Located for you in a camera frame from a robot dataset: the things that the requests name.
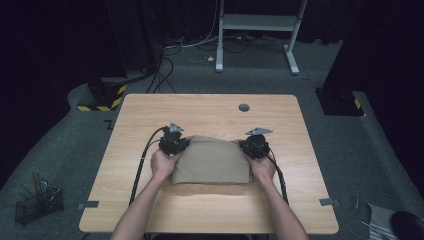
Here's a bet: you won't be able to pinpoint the grey striped sheet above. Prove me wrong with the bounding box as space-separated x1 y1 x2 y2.
360 200 403 240

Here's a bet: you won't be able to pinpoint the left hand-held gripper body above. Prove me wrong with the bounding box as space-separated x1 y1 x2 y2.
158 121 185 156

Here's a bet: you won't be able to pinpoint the person's left hand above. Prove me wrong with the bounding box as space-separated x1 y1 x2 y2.
149 148 183 182

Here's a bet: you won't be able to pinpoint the white metal stand frame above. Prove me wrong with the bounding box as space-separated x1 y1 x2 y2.
214 0 309 76

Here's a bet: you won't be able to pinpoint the khaki shorts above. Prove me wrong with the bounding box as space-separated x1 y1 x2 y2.
171 134 252 186

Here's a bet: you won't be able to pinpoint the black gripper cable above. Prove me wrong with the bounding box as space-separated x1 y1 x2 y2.
128 126 167 206
266 153 290 205

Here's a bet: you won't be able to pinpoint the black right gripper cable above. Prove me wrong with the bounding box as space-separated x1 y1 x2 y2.
266 153 290 205

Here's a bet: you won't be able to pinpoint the person's right hand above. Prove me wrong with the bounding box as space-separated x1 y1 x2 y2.
244 153 278 184

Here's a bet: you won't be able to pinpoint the wooden sticks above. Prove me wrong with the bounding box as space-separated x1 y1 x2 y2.
31 171 43 198

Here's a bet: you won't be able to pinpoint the black yellow striped stand base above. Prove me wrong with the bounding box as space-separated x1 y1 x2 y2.
77 77 129 113

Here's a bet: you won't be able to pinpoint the black wire basket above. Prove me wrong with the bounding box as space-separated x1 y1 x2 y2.
14 179 65 226

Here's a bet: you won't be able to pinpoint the black round object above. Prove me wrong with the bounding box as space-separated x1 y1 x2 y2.
389 210 424 240

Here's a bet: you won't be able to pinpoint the grey tape strip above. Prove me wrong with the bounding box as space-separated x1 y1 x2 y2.
318 197 341 207
77 200 100 211

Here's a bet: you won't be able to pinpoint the black stand base yellow mark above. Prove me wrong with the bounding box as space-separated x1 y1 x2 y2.
314 87 365 117

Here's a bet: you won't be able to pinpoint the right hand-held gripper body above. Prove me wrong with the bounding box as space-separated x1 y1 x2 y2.
241 126 274 160

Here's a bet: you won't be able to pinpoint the black floor cables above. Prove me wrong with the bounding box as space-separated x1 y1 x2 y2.
145 34 288 95

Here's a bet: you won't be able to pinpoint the white floor cable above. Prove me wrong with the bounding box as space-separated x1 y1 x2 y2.
163 0 222 64

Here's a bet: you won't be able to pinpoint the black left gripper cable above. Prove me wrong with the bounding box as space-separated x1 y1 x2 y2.
128 126 167 206

